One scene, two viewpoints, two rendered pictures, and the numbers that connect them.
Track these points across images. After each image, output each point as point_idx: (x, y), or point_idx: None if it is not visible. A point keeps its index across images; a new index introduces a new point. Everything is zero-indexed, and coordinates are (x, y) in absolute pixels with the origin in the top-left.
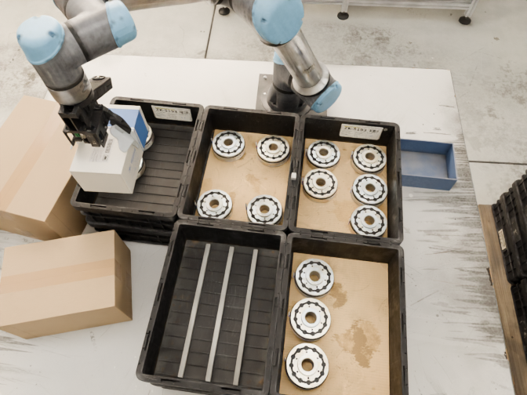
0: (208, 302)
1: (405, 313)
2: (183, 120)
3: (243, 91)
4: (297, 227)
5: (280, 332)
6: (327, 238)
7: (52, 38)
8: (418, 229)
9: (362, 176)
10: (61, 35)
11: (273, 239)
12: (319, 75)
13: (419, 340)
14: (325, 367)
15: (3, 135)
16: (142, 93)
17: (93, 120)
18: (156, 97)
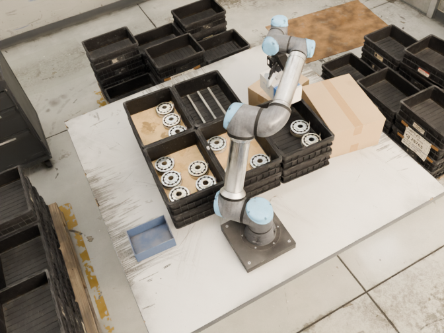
0: (215, 109)
1: (133, 127)
2: None
3: (299, 232)
4: (192, 131)
5: (177, 100)
6: (177, 134)
7: (271, 20)
8: (141, 205)
9: (178, 182)
10: (272, 24)
11: None
12: (224, 184)
13: (125, 160)
14: (157, 110)
15: (365, 100)
16: (360, 193)
17: (272, 58)
18: (348, 195)
